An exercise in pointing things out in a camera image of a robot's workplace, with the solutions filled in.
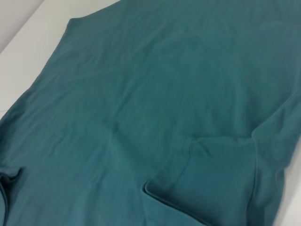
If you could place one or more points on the teal blue shirt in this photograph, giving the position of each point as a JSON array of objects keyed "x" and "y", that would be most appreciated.
[{"x": 164, "y": 106}]

